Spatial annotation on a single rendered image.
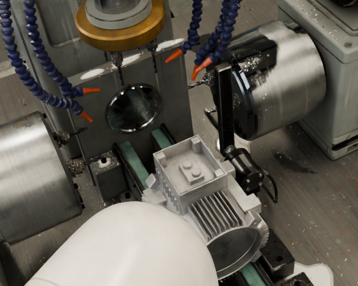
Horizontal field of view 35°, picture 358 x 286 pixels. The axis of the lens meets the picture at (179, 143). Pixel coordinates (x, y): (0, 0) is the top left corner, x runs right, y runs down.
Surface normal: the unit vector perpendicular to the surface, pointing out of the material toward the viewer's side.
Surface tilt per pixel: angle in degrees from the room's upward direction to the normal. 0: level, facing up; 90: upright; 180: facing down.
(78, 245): 24
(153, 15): 0
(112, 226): 12
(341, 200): 0
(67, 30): 90
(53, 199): 73
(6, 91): 0
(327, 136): 90
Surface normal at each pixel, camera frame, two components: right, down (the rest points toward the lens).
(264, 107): 0.39, 0.41
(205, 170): -0.10, -0.67
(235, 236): -0.68, -0.23
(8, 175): 0.17, -0.18
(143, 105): 0.44, 0.63
